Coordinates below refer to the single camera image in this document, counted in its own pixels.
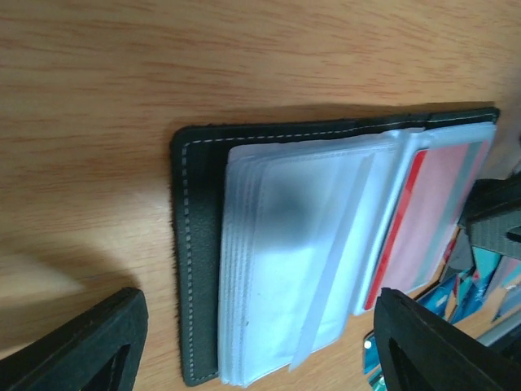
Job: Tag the black leather card holder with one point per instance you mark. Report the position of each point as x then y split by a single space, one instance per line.
279 229

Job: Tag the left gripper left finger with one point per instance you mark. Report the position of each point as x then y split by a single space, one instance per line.
99 349

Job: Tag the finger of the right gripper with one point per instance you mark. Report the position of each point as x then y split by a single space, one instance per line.
491 215

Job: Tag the blue VIP card left pile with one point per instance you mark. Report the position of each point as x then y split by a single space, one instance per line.
456 298

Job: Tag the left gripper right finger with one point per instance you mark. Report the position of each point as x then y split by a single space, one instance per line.
418 350

